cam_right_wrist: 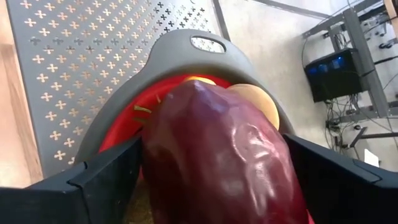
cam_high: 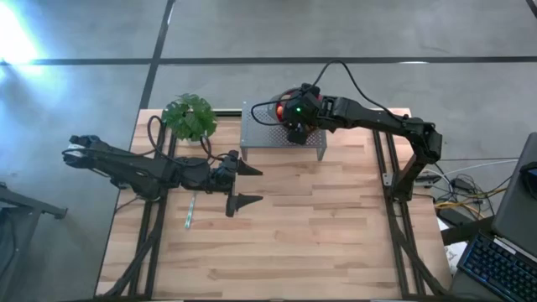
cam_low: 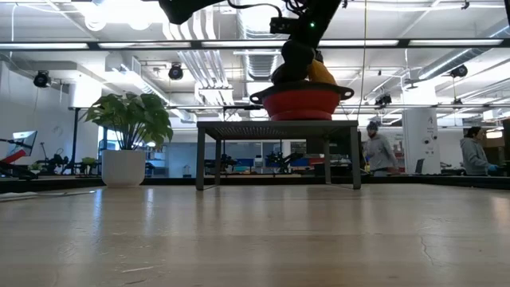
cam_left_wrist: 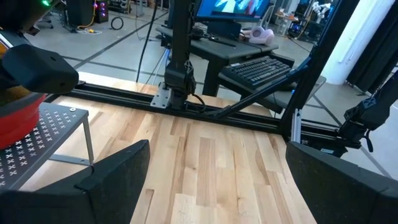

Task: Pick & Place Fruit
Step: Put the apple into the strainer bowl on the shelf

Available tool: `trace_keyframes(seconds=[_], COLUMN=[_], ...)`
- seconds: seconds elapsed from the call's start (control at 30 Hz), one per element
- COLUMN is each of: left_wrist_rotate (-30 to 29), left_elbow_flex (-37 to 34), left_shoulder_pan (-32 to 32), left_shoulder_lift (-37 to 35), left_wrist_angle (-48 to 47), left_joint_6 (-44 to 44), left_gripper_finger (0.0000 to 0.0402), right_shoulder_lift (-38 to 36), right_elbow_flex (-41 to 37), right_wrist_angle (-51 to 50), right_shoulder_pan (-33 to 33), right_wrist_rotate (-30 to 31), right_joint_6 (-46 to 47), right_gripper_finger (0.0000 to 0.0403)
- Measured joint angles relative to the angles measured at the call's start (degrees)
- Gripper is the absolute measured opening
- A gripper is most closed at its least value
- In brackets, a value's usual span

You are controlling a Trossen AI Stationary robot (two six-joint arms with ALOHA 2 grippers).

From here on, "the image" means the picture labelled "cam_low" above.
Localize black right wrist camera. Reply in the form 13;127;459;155
269;16;300;35

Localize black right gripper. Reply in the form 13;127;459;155
270;38;320;86

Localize yellow orange toy mango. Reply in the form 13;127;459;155
305;58;339;86

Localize computer monitor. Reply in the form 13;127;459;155
6;130;39;159

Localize black aluminium frame rail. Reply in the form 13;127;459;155
0;175;510;195

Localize green plant in white pot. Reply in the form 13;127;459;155
81;92;175;188

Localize black upright post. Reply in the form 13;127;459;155
71;107;80;175

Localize thin hanging cable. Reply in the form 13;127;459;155
357;0;368;120

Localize black overhead light bar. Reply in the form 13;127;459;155
0;38;505;51

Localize person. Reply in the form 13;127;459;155
460;125;499;177
364;120;399;178

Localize red collapsible colander grey rim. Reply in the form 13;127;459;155
249;81;355;122

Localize grey perforated metal riser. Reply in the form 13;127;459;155
194;120;363;191

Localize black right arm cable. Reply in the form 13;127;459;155
226;1;285;20

